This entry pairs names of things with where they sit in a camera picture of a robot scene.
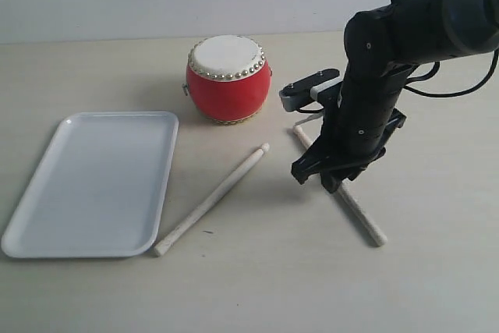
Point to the white rectangular plastic tray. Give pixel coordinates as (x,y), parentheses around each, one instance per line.
(98,190)

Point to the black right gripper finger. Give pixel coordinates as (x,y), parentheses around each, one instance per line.
(332,179)
(312,162)

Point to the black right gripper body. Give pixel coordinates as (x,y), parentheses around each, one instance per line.
(358,122)

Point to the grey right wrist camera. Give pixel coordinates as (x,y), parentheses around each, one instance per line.
(303,92)

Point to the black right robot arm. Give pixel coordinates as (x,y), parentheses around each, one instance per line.
(384,48)

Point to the wooden drumstick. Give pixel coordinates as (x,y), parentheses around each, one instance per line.
(223,188)
(376,234)

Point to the small red drum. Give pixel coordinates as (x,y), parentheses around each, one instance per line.
(228,77)

